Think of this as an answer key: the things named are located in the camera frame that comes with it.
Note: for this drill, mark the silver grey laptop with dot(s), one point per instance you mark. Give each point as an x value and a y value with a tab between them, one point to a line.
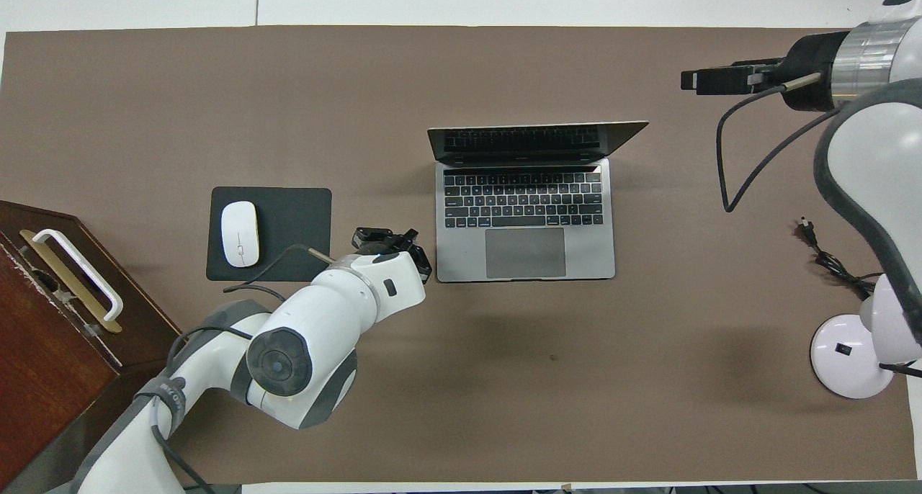
547	256

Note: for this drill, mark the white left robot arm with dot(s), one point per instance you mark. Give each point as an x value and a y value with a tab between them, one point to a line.
317	321

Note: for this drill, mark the white computer mouse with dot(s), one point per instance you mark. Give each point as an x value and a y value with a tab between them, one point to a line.
239	233

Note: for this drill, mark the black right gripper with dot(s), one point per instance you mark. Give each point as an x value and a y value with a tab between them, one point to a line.
810	65

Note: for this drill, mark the brown table mat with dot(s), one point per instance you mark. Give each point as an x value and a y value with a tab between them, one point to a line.
504	379

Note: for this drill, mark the dark brown wooden box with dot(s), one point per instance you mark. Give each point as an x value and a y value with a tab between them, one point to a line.
43	364

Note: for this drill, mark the white desk lamp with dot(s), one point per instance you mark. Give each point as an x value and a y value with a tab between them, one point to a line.
843	364

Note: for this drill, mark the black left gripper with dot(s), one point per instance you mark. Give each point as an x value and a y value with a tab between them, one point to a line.
389	247

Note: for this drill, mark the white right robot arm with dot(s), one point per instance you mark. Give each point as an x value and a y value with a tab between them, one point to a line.
871	163

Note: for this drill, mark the black mouse pad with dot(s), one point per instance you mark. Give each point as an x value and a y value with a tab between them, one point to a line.
295	220

